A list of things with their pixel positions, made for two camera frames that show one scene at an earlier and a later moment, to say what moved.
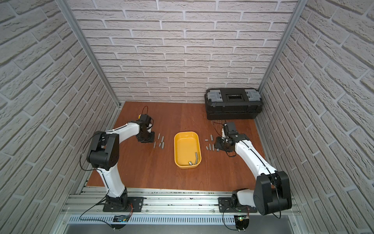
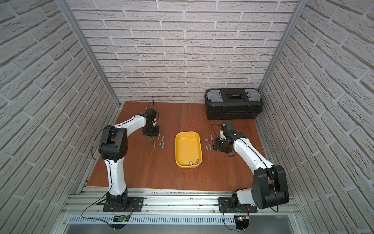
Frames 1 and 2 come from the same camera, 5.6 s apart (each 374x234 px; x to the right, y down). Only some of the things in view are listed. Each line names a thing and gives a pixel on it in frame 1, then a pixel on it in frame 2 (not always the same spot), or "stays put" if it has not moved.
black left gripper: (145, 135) → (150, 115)
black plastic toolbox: (228, 104) stays put
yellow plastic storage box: (187, 149) stays put
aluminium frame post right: (294, 18) stays put
